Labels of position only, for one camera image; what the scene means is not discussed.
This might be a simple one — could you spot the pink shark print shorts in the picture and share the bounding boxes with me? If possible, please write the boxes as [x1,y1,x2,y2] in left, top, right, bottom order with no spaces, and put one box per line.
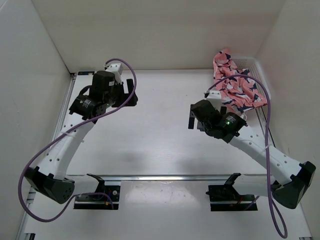
[213,48,267,115]

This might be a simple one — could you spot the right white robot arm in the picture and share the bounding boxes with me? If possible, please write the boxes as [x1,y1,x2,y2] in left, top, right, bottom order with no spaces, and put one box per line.
[190,99,316,209]

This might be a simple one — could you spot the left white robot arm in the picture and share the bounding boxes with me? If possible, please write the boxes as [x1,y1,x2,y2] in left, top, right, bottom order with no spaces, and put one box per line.
[24,63,138,204]

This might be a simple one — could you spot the white plastic mesh basket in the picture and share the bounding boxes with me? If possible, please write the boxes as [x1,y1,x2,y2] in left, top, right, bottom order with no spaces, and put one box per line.
[232,55,272,99]

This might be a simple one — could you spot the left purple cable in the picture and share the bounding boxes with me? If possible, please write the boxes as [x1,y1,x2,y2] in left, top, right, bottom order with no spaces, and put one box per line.
[21,58,137,223]

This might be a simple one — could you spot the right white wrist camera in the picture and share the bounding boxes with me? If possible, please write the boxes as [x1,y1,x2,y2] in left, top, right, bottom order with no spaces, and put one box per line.
[204,90,222,103]

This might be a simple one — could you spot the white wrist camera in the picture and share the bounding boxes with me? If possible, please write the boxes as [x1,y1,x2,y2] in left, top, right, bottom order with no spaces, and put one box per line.
[104,62,123,84]
[204,90,222,103]

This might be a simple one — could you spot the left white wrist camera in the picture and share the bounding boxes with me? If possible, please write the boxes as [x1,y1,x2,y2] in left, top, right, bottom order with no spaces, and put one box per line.
[104,62,123,84]

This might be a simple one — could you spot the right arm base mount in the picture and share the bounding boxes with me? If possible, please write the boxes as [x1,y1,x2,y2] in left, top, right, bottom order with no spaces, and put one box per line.
[205,173,258,212]

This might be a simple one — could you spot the aluminium front rail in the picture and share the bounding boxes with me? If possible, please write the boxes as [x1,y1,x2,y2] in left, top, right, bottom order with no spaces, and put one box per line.
[67,174,266,183]

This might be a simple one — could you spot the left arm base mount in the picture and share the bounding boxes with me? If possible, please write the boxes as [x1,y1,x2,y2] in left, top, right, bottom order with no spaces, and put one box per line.
[73,173,121,210]

